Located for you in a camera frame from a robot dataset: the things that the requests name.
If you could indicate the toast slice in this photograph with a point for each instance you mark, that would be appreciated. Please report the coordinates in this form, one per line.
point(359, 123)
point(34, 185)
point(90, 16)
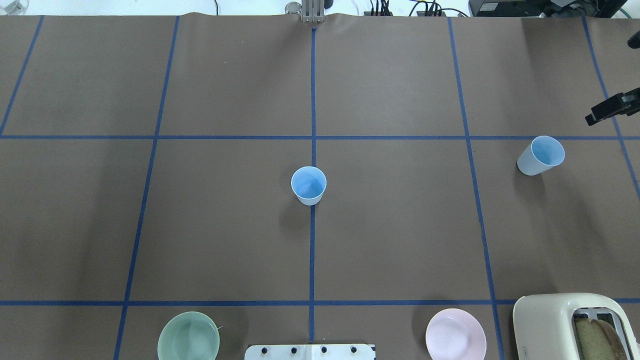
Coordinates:
point(598, 340)

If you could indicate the pink bowl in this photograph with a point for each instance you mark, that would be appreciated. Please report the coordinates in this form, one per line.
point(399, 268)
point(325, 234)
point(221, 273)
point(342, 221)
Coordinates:
point(454, 334)

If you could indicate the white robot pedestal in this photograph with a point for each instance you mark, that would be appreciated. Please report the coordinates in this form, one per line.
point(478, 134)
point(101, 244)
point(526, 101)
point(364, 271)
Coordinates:
point(337, 351)

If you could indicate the green bowl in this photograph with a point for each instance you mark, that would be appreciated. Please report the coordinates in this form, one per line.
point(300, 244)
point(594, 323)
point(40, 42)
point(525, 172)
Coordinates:
point(189, 335)

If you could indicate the blue cup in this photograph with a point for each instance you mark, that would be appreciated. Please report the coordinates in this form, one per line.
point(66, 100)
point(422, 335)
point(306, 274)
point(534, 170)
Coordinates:
point(542, 154)
point(308, 183)

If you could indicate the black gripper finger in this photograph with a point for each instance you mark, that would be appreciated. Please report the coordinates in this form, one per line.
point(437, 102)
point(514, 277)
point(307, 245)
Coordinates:
point(620, 104)

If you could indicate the cream toaster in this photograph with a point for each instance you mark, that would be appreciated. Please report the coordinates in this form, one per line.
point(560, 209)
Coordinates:
point(544, 329)

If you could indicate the black power strip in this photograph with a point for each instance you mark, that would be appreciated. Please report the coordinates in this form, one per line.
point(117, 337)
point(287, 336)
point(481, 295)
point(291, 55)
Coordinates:
point(410, 8)

